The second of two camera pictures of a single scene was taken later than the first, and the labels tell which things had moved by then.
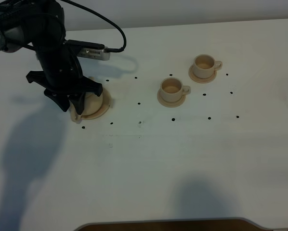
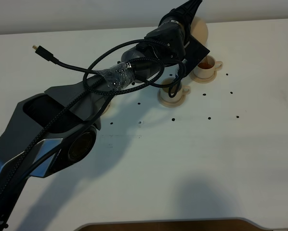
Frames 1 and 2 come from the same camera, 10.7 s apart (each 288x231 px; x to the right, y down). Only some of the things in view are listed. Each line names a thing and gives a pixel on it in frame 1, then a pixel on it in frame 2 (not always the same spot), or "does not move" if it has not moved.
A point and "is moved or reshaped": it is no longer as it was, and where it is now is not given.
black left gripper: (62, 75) -> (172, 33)
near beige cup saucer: (171, 104) does not move
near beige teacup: (172, 89) does not move
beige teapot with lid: (93, 104) is moved or reshaped
